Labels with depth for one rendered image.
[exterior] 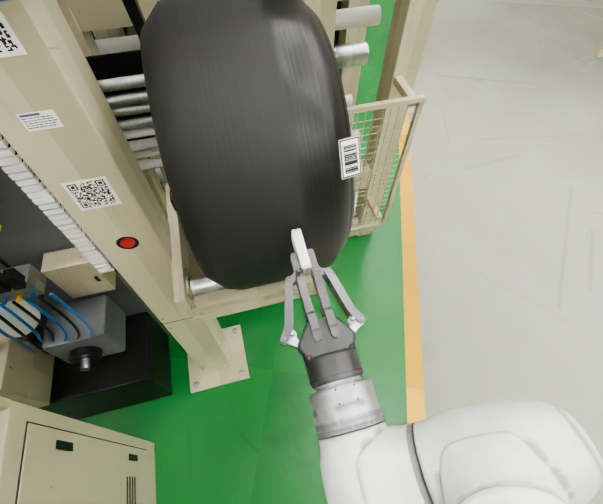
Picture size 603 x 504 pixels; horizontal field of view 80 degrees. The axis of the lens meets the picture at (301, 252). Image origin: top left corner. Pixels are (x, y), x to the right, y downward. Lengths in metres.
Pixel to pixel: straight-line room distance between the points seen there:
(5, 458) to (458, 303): 1.83
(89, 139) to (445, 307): 1.75
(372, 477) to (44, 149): 0.66
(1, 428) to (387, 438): 0.80
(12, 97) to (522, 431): 0.74
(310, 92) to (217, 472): 1.52
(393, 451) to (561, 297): 1.96
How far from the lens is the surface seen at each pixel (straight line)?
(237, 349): 1.82
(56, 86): 0.65
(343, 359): 0.49
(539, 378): 2.09
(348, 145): 0.58
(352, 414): 0.48
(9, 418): 1.03
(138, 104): 1.14
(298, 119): 0.55
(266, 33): 0.61
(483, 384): 1.95
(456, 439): 0.45
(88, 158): 0.72
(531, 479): 0.43
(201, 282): 0.94
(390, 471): 0.47
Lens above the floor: 1.72
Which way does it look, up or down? 57 degrees down
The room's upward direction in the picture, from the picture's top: straight up
